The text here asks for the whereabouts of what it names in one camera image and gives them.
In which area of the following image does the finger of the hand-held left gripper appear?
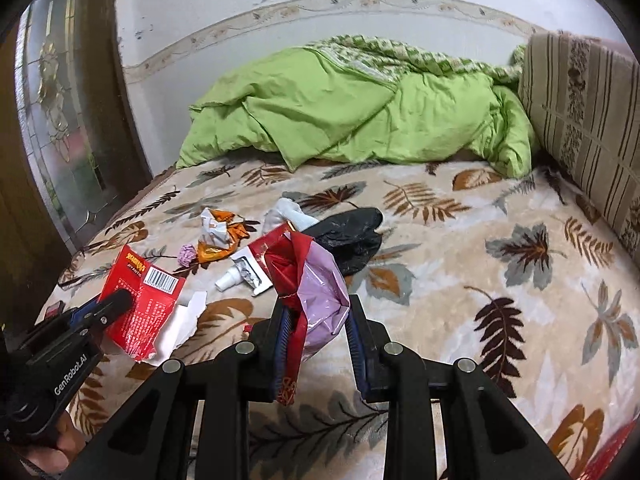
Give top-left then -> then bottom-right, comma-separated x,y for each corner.
65,289 -> 136,333

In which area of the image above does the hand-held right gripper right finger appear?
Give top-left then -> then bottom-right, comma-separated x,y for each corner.
346,293 -> 575,480

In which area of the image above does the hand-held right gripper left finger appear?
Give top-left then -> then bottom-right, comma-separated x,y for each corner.
65,302 -> 301,480

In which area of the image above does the torn red cardboard box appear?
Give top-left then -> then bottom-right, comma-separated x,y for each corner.
100,245 -> 208,367

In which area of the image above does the purple and red plastic bag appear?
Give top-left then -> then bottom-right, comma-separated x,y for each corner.
264,230 -> 351,406

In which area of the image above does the white spray bottle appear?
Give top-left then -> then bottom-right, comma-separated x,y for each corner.
215,260 -> 251,292

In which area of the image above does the red mesh basket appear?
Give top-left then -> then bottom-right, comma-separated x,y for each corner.
580,420 -> 636,480

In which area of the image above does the person's left hand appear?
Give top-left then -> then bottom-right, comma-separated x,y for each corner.
17,410 -> 88,478

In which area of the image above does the black plastic bag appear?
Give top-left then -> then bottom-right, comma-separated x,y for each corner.
300,206 -> 385,276

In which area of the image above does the orange and white snack wrapper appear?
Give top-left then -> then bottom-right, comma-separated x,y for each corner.
196,206 -> 261,264

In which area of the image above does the leaf print blanket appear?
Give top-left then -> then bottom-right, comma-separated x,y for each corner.
45,157 -> 640,480

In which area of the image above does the wooden door with glass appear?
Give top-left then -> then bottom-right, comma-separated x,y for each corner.
0,0 -> 153,321

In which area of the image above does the green quilt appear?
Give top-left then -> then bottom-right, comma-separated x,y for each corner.
176,35 -> 541,178

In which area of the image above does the striped brown pillow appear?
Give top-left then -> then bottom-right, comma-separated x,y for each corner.
517,30 -> 640,261

